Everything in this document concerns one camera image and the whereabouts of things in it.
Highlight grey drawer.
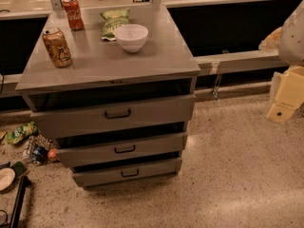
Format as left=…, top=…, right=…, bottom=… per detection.
left=72, top=158, right=182, bottom=188
left=31, top=94, right=195, bottom=138
left=56, top=132, right=188, bottom=168

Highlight green chip bag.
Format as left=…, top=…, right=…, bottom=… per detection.
left=101, top=8, right=130, bottom=41

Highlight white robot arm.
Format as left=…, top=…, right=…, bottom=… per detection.
left=258, top=1, right=304, bottom=123

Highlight grey bottom drawer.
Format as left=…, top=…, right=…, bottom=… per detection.
left=72, top=158, right=182, bottom=188

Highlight white bowl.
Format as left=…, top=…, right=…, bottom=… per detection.
left=113, top=24, right=148, bottom=52

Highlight grey drawer cabinet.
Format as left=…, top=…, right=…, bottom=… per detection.
left=16, top=7, right=200, bottom=175

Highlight green snack bag on floor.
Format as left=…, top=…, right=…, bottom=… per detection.
left=5, top=122, right=38, bottom=145

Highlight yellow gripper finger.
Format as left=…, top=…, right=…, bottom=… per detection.
left=266, top=66, right=304, bottom=123

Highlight white plate on floor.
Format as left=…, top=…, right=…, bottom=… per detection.
left=0, top=168, right=15, bottom=191

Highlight wire basket on floor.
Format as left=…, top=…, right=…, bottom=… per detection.
left=22, top=135, right=55, bottom=164

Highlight blue can on floor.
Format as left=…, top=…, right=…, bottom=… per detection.
left=32, top=146, right=48, bottom=165

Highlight red cola can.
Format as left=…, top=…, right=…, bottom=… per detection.
left=63, top=0, right=85, bottom=30

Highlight black stand on floor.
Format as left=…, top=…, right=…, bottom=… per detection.
left=0, top=176, right=30, bottom=228

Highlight gold patterned soda can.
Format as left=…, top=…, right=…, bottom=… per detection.
left=42, top=28, right=72, bottom=67

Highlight green sponge on floor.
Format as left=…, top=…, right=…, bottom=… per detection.
left=11, top=161, right=29, bottom=178

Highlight orange fruit on floor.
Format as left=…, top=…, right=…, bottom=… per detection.
left=47, top=148, right=59, bottom=162

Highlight grey top drawer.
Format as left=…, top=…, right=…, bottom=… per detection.
left=31, top=94, right=195, bottom=138

